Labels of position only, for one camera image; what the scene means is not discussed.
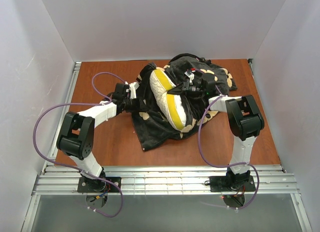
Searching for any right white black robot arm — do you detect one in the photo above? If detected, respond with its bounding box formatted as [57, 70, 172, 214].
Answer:
[168, 73, 265, 192]

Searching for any black floral plush pillowcase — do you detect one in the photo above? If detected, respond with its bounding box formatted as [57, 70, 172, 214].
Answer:
[131, 54, 237, 151]

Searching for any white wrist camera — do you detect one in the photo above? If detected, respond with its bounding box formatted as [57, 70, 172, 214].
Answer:
[125, 81, 140, 99]
[184, 68, 196, 84]

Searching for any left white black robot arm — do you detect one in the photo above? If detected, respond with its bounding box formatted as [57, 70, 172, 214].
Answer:
[56, 82, 147, 191]

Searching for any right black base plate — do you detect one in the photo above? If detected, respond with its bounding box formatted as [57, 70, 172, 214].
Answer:
[204, 176, 256, 192]

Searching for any aluminium rail frame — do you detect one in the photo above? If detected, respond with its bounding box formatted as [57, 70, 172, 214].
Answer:
[23, 61, 312, 231]

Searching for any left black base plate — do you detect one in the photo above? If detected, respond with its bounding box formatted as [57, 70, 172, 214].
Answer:
[77, 176, 118, 193]

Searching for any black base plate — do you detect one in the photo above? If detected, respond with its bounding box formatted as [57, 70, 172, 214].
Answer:
[204, 176, 256, 192]
[77, 176, 118, 193]

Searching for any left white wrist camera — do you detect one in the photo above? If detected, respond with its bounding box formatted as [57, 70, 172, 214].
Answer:
[125, 81, 140, 99]

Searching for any white pillow with yellow edge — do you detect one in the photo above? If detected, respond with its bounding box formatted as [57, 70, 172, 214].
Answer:
[149, 69, 187, 131]

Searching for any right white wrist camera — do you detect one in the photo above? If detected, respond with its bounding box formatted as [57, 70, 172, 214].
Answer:
[184, 68, 196, 84]

